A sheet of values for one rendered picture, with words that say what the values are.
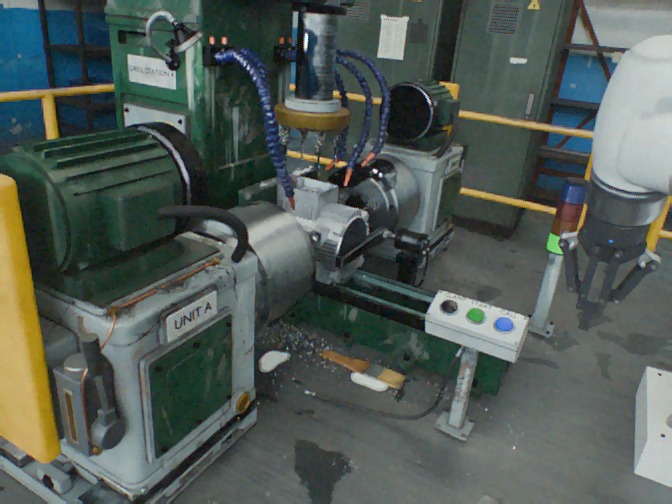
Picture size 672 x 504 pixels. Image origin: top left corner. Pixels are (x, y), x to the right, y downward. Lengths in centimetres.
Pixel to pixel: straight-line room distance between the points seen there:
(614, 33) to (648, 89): 546
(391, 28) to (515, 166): 144
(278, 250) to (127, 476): 46
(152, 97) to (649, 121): 106
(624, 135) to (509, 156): 369
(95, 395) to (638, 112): 72
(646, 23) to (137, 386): 573
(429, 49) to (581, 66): 213
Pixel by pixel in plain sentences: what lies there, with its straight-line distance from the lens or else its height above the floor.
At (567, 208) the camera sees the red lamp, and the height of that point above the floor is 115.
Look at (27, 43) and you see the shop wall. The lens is 684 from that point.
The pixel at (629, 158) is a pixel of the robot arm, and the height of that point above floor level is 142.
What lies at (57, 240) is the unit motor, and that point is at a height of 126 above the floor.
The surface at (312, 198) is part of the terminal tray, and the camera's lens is 129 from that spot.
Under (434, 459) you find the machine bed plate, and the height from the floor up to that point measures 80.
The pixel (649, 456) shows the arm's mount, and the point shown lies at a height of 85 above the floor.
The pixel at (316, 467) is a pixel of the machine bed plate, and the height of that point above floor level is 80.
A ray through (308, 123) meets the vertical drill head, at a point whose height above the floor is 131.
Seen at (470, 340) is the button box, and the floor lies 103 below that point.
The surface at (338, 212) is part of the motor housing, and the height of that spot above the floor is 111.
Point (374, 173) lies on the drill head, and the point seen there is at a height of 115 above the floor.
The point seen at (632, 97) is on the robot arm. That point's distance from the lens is 64.
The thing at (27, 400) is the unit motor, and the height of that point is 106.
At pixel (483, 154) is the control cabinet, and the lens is 437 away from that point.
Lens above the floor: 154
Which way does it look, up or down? 24 degrees down
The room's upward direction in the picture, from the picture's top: 5 degrees clockwise
